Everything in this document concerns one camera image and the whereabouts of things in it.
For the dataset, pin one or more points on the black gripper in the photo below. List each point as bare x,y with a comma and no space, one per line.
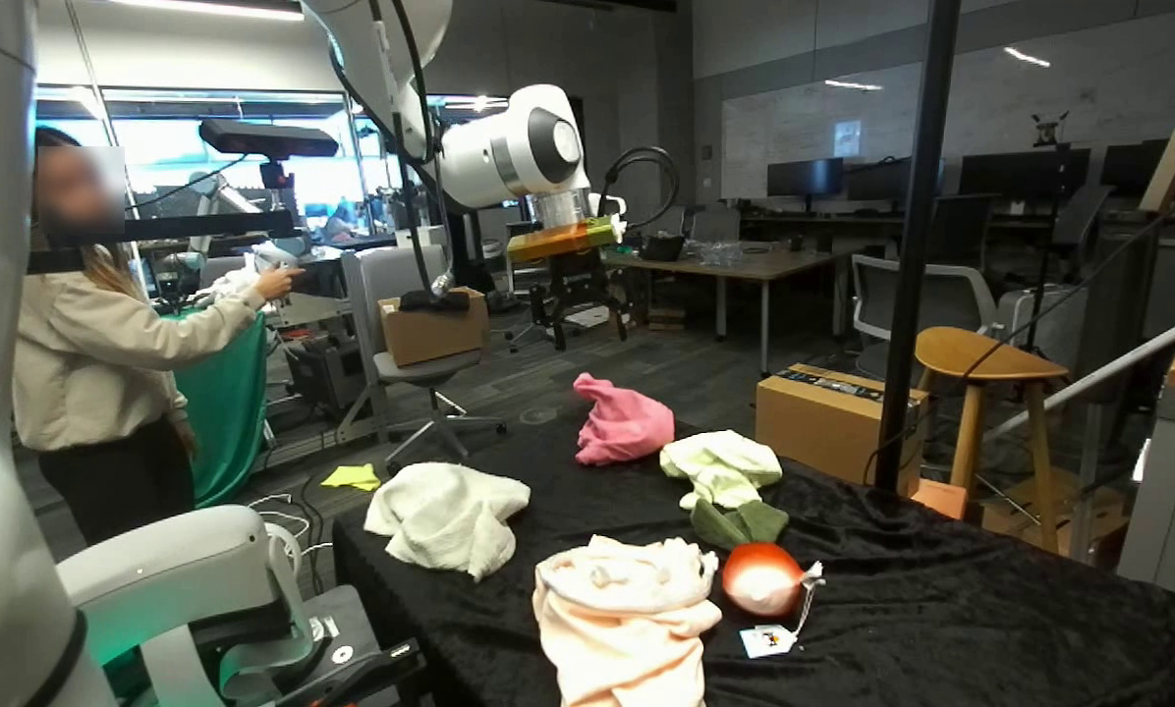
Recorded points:
578,274

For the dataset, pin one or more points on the pink cloth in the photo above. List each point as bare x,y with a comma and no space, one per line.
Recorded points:
628,420

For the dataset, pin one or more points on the pale yellow white cloth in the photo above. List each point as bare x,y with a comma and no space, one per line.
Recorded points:
724,460

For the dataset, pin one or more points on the orange carrot plush toy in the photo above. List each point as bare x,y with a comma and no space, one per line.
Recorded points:
763,576

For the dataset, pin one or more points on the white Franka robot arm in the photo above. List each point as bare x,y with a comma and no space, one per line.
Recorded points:
510,151

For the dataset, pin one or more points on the peach shirt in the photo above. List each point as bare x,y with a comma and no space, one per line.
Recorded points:
620,640

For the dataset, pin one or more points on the person in beige top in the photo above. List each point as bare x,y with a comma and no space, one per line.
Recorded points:
87,366

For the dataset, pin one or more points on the small cardboard box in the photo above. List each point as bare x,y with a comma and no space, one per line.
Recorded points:
433,337

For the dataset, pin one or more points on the wooden office desk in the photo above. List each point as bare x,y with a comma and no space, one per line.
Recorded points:
729,265

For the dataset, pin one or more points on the black pouch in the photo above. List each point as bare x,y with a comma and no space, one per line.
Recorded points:
433,299

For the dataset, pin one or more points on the grey office chair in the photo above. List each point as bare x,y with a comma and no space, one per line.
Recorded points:
366,327

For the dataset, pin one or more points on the cream white towel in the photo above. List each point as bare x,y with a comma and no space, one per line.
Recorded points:
451,517

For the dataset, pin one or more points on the long cardboard box black stripe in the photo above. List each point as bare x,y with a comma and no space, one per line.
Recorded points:
815,419

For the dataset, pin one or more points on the black computer monitor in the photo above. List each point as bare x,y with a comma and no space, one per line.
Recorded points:
1024,172
1132,167
883,182
806,182

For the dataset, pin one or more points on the yellow rag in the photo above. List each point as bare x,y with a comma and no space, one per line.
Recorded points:
353,480

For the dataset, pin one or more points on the black vertical pole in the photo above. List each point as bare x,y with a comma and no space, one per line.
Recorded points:
921,197

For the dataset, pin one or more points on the green cloth cover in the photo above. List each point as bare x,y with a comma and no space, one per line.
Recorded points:
226,419

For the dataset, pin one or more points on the wooden stool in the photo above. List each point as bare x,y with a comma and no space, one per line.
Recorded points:
982,353

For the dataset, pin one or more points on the flat orange wooden board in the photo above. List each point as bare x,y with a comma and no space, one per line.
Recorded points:
940,501

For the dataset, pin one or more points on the black velvet tablecloth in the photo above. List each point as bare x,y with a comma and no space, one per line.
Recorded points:
1005,629

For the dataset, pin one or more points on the light metal rod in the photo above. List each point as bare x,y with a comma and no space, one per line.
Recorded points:
1111,375

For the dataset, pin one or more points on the amber wrist camera mount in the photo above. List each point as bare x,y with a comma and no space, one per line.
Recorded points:
566,239

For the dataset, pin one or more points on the black stereo camera bar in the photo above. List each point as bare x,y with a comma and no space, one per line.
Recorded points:
269,133

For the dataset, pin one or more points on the white frame office chair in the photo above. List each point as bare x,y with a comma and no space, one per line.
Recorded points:
965,294

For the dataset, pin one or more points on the black metal rail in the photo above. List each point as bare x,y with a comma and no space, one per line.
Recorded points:
194,223

